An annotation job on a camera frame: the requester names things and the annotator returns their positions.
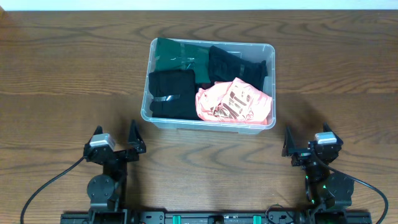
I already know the black garment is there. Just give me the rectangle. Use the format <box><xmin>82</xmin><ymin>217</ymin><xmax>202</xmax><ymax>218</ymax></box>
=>
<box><xmin>149</xmin><ymin>70</ymin><xmax>199</xmax><ymax>120</ymax></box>

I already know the pink printed t-shirt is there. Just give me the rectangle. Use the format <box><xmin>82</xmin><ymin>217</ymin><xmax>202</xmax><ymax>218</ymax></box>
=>
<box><xmin>195</xmin><ymin>78</ymin><xmax>272</xmax><ymax>125</ymax></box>

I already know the green garment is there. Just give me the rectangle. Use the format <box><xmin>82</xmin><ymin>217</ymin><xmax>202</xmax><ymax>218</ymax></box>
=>
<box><xmin>155</xmin><ymin>38</ymin><xmax>211</xmax><ymax>83</ymax></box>

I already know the navy garment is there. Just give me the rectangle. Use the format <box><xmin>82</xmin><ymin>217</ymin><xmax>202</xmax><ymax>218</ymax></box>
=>
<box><xmin>208</xmin><ymin>46</ymin><xmax>268</xmax><ymax>91</ymax></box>

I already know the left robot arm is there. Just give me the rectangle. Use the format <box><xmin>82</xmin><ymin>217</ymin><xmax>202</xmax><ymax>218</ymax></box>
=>
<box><xmin>83</xmin><ymin>120</ymin><xmax>146</xmax><ymax>223</ymax></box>

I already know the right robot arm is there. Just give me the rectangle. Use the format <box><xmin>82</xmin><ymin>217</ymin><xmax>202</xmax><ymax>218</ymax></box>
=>
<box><xmin>282</xmin><ymin>123</ymin><xmax>354</xmax><ymax>224</ymax></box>

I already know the clear plastic storage bin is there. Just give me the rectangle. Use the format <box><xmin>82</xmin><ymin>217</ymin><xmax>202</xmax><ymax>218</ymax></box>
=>
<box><xmin>141</xmin><ymin>39</ymin><xmax>277</xmax><ymax>134</ymax></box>

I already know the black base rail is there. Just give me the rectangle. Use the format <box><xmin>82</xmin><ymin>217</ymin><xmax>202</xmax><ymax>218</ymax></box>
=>
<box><xmin>60</xmin><ymin>210</ymin><xmax>373</xmax><ymax>224</ymax></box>

